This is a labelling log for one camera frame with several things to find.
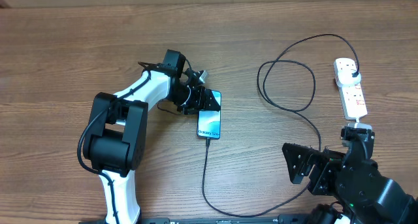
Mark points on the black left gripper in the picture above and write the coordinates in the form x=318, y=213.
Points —
x=200, y=100

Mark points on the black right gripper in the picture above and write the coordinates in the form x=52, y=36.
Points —
x=322, y=159

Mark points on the Samsung Galaxy smartphone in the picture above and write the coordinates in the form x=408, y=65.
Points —
x=209, y=124

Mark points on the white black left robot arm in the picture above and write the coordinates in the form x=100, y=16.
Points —
x=112, y=144

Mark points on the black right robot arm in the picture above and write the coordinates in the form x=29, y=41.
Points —
x=353, y=179

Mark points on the white charger adapter plug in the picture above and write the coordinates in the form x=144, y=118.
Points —
x=347, y=78

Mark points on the white power extension strip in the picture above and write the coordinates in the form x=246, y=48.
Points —
x=352, y=98

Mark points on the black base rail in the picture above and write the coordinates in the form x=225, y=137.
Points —
x=281, y=219

